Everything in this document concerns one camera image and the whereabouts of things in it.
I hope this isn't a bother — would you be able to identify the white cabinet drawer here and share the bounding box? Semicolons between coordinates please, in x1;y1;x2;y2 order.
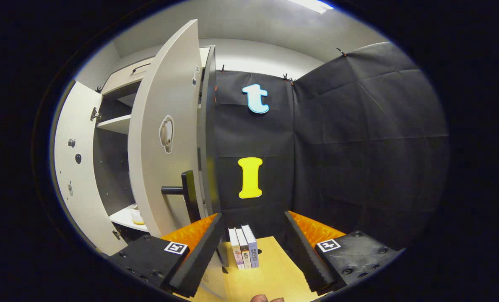
101;47;211;96

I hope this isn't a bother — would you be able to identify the white cabinet shelf board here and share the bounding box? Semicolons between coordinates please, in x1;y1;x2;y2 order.
109;204;149;232
96;115;132;135

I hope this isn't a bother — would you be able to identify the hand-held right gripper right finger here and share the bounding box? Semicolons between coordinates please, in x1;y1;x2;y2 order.
284;211;401;294

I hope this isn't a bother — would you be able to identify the white shoe cabinet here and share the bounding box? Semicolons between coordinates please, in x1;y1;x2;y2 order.
92;46;221;269

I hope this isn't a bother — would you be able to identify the long ceiling light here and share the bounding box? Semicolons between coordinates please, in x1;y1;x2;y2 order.
287;0;334;14

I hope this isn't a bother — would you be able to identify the black right door handle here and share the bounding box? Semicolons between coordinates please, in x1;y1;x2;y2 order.
161;170;200;223

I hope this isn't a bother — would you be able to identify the black backdrop cloth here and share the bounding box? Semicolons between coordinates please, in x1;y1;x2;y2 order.
210;42;450;252

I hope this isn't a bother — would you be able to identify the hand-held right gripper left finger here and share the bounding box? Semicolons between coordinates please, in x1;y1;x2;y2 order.
107;213;224;298

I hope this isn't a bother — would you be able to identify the white cabinet door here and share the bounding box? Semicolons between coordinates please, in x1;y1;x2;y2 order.
53;81;128;256
128;19;208;240

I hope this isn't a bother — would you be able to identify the lavender book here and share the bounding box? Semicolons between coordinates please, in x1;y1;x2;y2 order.
241;224;260;268

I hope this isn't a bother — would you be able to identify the white canvas shoe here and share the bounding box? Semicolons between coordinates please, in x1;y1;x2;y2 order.
131;204;146;225

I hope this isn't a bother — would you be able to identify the white grey book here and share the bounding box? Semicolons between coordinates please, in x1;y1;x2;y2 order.
235;226;252;269

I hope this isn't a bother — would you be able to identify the pink white book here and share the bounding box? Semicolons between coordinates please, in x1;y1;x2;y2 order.
229;228;245;270

